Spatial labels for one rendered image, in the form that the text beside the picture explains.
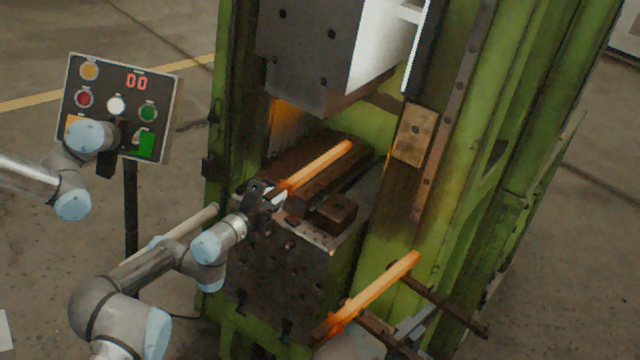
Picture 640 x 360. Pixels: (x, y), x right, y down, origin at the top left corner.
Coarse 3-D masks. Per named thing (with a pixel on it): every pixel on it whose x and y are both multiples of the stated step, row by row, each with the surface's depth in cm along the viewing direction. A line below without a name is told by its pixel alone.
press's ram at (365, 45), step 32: (288, 0) 153; (320, 0) 147; (352, 0) 143; (384, 0) 149; (416, 0) 166; (288, 32) 157; (320, 32) 151; (352, 32) 146; (384, 32) 158; (416, 32) 178; (288, 64) 161; (320, 64) 155; (352, 64) 150; (384, 64) 168
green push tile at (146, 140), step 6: (144, 132) 185; (144, 138) 185; (150, 138) 185; (144, 144) 185; (150, 144) 185; (132, 150) 186; (144, 150) 186; (150, 150) 186; (144, 156) 186; (150, 156) 186
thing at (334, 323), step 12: (396, 264) 163; (408, 264) 163; (384, 276) 158; (396, 276) 159; (372, 288) 154; (384, 288) 156; (360, 300) 150; (348, 312) 146; (324, 324) 140; (336, 324) 141; (312, 336) 137; (324, 336) 141; (312, 348) 139
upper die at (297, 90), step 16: (272, 64) 164; (272, 80) 167; (288, 80) 164; (304, 80) 161; (384, 80) 188; (288, 96) 166; (304, 96) 163; (320, 96) 160; (336, 96) 163; (352, 96) 172; (320, 112) 162
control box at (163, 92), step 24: (72, 72) 185; (96, 72) 185; (120, 72) 185; (144, 72) 184; (72, 96) 186; (96, 96) 186; (120, 96) 185; (144, 96) 185; (168, 96) 184; (96, 120) 186; (144, 120) 185; (168, 120) 185; (168, 144) 190
